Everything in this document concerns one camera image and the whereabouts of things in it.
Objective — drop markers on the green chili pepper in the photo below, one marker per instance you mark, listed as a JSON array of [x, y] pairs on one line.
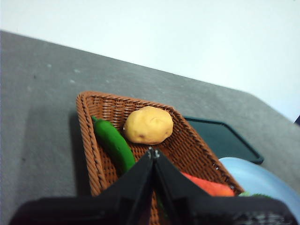
[[113, 143]]

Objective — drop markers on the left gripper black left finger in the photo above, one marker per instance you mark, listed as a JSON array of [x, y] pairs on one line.
[[112, 206]]

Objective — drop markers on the black rectangular tray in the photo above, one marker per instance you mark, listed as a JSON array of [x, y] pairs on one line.
[[222, 138]]

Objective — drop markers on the yellow potato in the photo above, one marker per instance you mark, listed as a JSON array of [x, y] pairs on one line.
[[148, 125]]

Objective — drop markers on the orange carrot with green leaves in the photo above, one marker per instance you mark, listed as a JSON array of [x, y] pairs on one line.
[[211, 186]]

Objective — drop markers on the brown woven wicker basket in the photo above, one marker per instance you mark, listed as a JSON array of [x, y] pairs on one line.
[[187, 150]]

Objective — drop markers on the light blue round plate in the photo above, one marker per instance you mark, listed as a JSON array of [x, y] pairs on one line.
[[262, 178]]

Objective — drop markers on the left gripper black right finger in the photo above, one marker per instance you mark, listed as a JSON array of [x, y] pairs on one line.
[[206, 211]]

